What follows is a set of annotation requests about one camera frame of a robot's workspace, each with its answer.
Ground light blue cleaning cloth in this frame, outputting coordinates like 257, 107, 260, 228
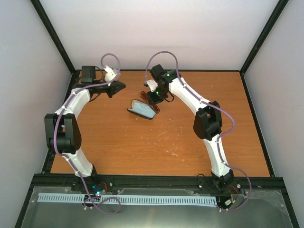
133, 102, 156, 118

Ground black glasses case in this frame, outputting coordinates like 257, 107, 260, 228
127, 100, 156, 120

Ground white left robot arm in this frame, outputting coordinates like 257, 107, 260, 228
44, 66, 126, 191

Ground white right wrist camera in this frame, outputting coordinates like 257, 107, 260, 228
144, 79, 158, 92

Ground black aluminium frame rail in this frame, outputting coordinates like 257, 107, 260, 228
30, 173, 285, 193

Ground brown sunglasses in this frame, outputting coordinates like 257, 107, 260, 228
140, 91, 160, 114

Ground light blue cable duct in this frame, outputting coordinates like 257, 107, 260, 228
37, 193, 217, 207

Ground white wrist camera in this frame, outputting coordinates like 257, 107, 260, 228
104, 65, 120, 85
144, 79, 158, 92

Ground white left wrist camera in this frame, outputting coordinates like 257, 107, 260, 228
104, 65, 120, 85

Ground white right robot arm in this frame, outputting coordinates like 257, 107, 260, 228
141, 65, 234, 191

